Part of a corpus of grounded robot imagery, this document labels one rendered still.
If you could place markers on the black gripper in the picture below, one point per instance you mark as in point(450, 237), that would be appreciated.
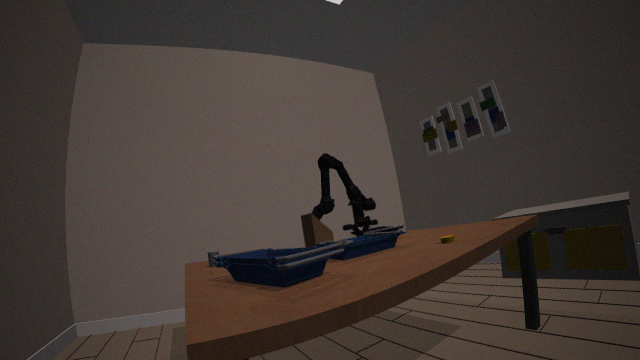
point(355, 227)

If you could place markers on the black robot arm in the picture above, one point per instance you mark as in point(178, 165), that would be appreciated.
point(325, 162)

